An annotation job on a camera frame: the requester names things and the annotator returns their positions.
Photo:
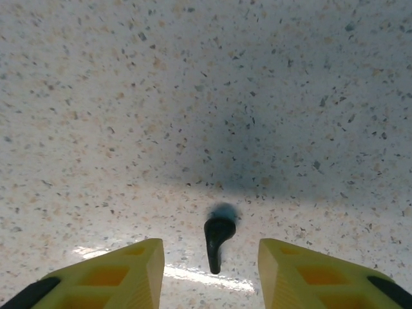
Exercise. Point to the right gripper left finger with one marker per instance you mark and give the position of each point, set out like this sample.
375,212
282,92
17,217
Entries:
106,283

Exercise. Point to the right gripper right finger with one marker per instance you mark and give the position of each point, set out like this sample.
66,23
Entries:
315,283

